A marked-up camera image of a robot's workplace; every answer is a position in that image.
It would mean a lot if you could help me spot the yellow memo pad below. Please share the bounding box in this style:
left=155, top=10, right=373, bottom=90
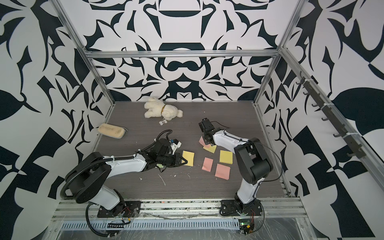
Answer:
left=183, top=151, right=195, bottom=167

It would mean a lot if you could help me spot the large pink memo pad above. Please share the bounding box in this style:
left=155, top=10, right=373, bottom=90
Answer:
left=215, top=164, right=231, bottom=180

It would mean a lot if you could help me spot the torn pink memo page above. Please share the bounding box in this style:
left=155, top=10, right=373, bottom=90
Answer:
left=199, top=137, right=211, bottom=149

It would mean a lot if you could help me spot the torn yellow memo page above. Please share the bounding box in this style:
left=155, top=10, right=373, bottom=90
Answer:
left=203, top=146, right=217, bottom=154

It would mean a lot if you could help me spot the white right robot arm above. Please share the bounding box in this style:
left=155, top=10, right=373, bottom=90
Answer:
left=199, top=118, right=283, bottom=205

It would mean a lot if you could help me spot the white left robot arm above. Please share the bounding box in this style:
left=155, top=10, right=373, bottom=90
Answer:
left=60, top=138, right=188, bottom=214

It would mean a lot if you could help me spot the cream plush teddy bear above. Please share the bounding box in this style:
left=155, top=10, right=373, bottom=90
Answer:
left=144, top=98, right=184, bottom=121

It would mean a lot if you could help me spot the beige oval sponge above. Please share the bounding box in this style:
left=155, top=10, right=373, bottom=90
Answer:
left=98, top=123, right=127, bottom=139

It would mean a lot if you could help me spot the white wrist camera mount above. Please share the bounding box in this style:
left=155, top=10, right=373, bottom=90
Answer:
left=170, top=139, right=182, bottom=154

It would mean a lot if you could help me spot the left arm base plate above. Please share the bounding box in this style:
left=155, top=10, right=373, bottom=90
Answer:
left=97, top=201, right=142, bottom=218

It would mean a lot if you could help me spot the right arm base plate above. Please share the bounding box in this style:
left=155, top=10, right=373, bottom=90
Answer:
left=219, top=199, right=263, bottom=217

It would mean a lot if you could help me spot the black wall hook rack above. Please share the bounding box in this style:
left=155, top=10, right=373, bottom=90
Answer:
left=297, top=72, right=367, bottom=159

